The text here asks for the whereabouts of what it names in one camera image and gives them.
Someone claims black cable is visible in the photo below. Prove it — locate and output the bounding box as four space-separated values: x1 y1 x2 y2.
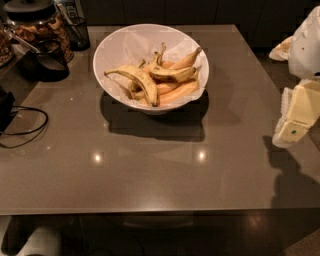
0 105 50 150

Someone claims spotted banana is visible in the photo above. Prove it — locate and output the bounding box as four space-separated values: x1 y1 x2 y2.
149 52 196 82
104 65 160 107

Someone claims black device at edge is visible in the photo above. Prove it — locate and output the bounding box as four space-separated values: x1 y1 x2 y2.
0 88 15 132

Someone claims yellow lower right banana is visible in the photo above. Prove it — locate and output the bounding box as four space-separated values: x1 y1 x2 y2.
160 79 199 105

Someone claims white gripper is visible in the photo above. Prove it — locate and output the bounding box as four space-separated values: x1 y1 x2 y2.
269 6 320 148

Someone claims black mesh pen cup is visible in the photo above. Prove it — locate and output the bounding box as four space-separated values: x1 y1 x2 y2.
64 17 90 51

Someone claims yellow middle banana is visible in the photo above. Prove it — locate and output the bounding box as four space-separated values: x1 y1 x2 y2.
133 81 183 100

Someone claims white ceramic bowl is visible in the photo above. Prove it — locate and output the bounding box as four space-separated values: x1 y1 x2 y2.
92 23 211 116

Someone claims yellow banana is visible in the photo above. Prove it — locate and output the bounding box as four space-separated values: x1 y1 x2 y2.
170 47 202 69
160 79 199 105
133 81 183 100

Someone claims spotted front banana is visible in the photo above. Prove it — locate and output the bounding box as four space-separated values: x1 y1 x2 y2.
104 65 160 107

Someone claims metal spoon handle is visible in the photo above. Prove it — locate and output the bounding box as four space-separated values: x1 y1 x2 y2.
4 28 41 54

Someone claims black mug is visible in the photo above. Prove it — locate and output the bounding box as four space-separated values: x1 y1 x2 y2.
19 40 69 82

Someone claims glass jar at left edge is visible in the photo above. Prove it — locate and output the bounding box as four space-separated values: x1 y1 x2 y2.
0 21 15 67

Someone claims yellow upper right banana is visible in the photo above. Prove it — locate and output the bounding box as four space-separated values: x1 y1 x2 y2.
170 47 202 69

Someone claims glass jar with snacks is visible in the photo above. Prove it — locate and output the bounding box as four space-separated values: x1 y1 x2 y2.
2 0 73 62

